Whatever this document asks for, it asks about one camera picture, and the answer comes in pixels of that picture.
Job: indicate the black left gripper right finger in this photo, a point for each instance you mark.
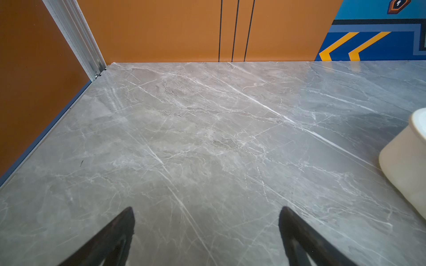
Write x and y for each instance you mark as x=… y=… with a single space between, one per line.
x=304 y=246

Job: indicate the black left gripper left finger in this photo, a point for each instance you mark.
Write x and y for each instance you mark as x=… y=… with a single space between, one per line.
x=110 y=246

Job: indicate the aluminium corner post left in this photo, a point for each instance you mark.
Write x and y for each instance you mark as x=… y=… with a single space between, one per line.
x=70 y=20

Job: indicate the white plastic bin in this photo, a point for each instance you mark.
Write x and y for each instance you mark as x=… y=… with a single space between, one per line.
x=403 y=161

